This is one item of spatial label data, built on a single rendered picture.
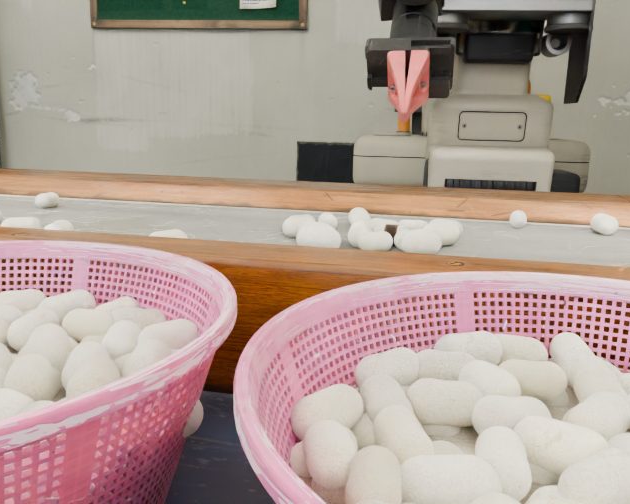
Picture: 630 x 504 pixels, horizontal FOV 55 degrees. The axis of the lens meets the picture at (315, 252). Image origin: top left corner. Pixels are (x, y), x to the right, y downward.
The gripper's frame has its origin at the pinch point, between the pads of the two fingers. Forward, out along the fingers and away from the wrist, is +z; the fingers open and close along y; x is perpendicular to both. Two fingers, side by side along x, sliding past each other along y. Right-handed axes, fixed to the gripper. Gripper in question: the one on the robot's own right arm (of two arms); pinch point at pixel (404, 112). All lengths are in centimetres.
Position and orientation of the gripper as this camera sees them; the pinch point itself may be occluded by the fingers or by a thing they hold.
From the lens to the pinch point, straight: 68.4
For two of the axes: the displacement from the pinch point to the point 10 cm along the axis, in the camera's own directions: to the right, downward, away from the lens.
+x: 1.3, 6.0, 7.9
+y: 9.8, 0.5, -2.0
